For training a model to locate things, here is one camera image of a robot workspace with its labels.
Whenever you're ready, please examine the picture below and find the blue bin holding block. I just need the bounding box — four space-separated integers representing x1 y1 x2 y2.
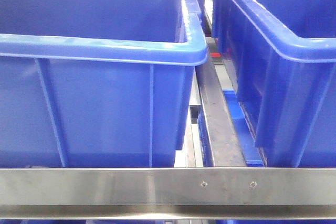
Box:
1 0 207 168

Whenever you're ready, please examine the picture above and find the steel rack with casters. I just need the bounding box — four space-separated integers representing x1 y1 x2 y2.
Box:
0 0 336 221

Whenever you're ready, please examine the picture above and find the blue bin front right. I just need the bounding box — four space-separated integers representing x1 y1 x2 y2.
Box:
213 0 335 167

